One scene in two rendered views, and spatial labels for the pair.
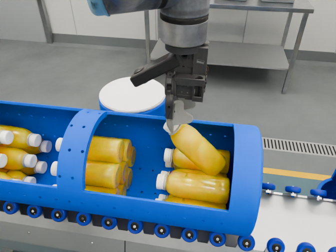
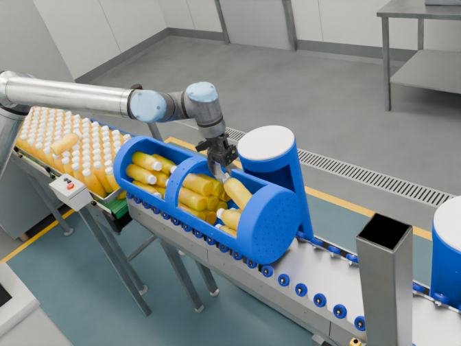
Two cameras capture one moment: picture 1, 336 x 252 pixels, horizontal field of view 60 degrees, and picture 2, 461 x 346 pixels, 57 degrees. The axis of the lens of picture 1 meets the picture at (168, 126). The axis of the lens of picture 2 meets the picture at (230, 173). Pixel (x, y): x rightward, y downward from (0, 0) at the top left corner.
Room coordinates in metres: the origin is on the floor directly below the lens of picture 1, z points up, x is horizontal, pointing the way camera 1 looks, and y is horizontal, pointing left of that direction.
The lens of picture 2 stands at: (-0.33, -0.91, 2.18)
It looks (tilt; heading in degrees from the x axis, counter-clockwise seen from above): 36 degrees down; 44
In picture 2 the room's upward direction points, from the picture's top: 18 degrees counter-clockwise
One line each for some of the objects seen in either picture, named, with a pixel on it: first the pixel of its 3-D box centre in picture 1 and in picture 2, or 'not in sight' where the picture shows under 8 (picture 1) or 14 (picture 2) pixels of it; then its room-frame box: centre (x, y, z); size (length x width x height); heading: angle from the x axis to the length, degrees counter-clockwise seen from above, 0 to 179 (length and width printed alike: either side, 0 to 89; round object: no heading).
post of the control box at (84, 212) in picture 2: not in sight; (116, 263); (0.41, 0.91, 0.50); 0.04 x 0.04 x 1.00; 80
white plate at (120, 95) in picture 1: (132, 93); (265, 142); (1.04, 0.15, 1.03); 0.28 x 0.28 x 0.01
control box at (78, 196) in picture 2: not in sight; (71, 191); (0.41, 0.91, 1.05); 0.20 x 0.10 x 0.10; 80
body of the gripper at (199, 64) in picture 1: (185, 69); (219, 146); (0.55, -0.04, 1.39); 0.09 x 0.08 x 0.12; 80
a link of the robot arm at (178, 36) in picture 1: (183, 29); (213, 125); (0.56, -0.03, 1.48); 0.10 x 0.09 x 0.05; 170
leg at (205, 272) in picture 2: not in sight; (200, 261); (0.72, 0.58, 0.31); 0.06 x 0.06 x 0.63; 80
